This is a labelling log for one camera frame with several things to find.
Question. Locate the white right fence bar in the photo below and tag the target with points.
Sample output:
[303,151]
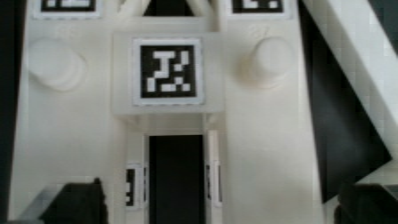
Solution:
[369,59]

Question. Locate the white chair back frame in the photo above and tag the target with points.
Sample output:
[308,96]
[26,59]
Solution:
[209,168]

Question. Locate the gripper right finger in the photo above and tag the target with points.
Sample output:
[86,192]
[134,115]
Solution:
[369,204]

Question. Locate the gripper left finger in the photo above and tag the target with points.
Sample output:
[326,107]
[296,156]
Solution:
[68,204]

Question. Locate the white chair seat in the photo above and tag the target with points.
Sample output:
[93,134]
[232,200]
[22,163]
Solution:
[161,74]

